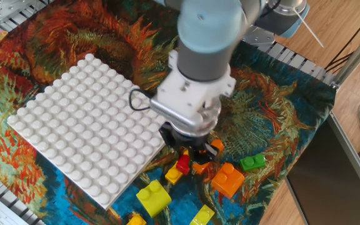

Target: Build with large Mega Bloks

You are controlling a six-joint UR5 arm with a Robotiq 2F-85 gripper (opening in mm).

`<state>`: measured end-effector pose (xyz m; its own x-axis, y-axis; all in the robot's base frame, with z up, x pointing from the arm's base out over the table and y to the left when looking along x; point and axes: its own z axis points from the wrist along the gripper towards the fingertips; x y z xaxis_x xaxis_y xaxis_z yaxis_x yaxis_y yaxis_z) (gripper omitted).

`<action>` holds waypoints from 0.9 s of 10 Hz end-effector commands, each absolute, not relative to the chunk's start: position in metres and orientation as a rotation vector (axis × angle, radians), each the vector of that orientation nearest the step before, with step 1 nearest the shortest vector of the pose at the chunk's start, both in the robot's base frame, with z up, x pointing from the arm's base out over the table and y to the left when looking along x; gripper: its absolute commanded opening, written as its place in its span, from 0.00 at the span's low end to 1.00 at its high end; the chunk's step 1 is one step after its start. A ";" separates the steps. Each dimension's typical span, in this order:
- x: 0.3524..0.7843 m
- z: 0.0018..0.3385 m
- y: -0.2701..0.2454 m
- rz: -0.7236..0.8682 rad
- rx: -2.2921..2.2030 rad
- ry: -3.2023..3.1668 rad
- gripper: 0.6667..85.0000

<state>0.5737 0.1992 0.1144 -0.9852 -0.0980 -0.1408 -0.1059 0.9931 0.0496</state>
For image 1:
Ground small red block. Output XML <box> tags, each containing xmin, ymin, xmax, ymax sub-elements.
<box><xmin>176</xmin><ymin>154</ymin><xmax>191</xmax><ymax>176</ymax></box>

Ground slim orange sloped block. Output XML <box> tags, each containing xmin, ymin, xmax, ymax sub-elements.
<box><xmin>191</xmin><ymin>138</ymin><xmax>226</xmax><ymax>176</ymax></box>

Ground slim yellow four-stud block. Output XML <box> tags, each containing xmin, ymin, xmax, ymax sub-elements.
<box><xmin>164</xmin><ymin>149</ymin><xmax>189</xmax><ymax>186</ymax></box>

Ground white studded baseplate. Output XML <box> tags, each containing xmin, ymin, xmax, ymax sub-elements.
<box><xmin>6</xmin><ymin>52</ymin><xmax>168</xmax><ymax>210</ymax></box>

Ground small lime single-stud block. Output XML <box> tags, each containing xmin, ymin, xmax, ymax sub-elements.
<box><xmin>189</xmin><ymin>204</ymin><xmax>216</xmax><ymax>225</ymax></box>

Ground white zip tie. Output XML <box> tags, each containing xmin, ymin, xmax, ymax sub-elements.
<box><xmin>293</xmin><ymin>11</ymin><xmax>325</xmax><ymax>51</ymax></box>

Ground small green two-stud block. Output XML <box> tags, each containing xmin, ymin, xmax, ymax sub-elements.
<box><xmin>239</xmin><ymin>152</ymin><xmax>267</xmax><ymax>173</ymax></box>

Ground black monitor panel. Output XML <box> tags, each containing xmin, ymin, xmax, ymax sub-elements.
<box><xmin>285</xmin><ymin>111</ymin><xmax>360</xmax><ymax>225</ymax></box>

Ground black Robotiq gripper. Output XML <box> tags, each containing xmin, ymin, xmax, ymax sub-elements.
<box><xmin>159</xmin><ymin>122</ymin><xmax>219</xmax><ymax>165</ymax></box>

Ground black floor cables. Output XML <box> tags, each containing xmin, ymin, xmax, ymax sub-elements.
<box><xmin>325</xmin><ymin>6</ymin><xmax>360</xmax><ymax>73</ymax></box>

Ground large lime two-stud block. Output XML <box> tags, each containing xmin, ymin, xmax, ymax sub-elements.
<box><xmin>136</xmin><ymin>179</ymin><xmax>173</xmax><ymax>219</ymax></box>

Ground perforated metal plate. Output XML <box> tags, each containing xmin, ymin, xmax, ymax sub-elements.
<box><xmin>0</xmin><ymin>0</ymin><xmax>48</xmax><ymax>24</ymax></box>

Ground colourful sunflower pattern rug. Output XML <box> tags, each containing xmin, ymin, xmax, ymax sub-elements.
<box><xmin>0</xmin><ymin>0</ymin><xmax>337</xmax><ymax>225</ymax></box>

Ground large yellow four-stud block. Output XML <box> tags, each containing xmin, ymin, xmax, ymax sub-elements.
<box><xmin>126</xmin><ymin>212</ymin><xmax>148</xmax><ymax>225</ymax></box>

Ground aluminium frame beam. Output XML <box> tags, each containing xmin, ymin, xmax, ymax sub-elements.
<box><xmin>329</xmin><ymin>26</ymin><xmax>360</xmax><ymax>91</ymax></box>

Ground orange two-stud block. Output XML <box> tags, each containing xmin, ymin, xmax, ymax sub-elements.
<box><xmin>210</xmin><ymin>162</ymin><xmax>246</xmax><ymax>200</ymax></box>

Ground white and silver wrist adapter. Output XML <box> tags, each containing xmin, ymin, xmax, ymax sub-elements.
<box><xmin>149</xmin><ymin>49</ymin><xmax>237</xmax><ymax>138</ymax></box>

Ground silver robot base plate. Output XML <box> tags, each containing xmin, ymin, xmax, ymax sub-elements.
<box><xmin>242</xmin><ymin>26</ymin><xmax>277</xmax><ymax>53</ymax></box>

